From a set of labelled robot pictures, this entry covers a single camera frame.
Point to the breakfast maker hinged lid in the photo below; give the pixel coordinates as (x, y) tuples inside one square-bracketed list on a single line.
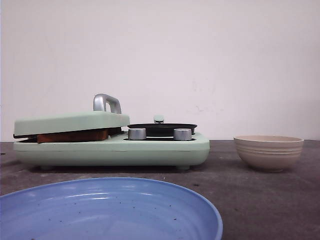
[(106, 113)]

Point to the beige ribbed ceramic bowl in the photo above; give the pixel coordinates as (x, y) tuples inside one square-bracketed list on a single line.
[(269, 153)]

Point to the mint green breakfast maker base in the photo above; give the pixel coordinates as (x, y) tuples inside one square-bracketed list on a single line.
[(116, 150)]

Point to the black round frying pan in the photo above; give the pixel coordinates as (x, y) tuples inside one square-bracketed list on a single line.
[(161, 129)]

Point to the right silver control knob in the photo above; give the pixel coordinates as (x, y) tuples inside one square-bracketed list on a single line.
[(182, 134)]

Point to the silver control knob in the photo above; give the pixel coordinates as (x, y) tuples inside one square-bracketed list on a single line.
[(137, 134), (182, 134)]

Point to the left silver control knob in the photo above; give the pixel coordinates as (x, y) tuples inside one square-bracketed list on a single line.
[(137, 134)]

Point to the blue ceramic plate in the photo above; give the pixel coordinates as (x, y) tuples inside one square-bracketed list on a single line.
[(109, 208)]

